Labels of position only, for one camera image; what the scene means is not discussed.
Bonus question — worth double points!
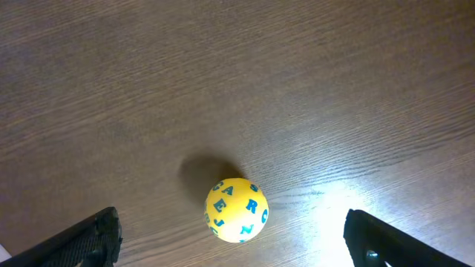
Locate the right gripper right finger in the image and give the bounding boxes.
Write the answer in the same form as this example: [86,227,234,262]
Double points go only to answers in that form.
[344,209,469,267]

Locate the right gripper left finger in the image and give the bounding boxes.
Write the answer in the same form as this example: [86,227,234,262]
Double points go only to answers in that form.
[1,207,122,267]

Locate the yellow ball blue letters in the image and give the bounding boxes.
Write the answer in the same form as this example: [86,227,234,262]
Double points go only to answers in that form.
[204,178,270,243]

